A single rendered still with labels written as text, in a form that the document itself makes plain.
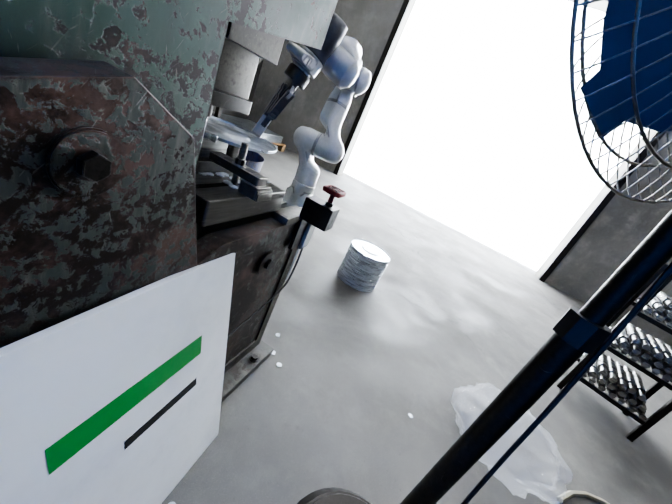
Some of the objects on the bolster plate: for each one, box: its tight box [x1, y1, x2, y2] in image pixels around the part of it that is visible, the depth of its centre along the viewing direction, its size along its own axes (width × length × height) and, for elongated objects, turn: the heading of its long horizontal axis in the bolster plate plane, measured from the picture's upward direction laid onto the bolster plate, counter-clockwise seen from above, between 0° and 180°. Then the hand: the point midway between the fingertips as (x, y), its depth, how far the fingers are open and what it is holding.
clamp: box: [209, 142, 273, 202], centre depth 74 cm, size 6×17×10 cm, turn 26°
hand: (261, 125), depth 98 cm, fingers closed
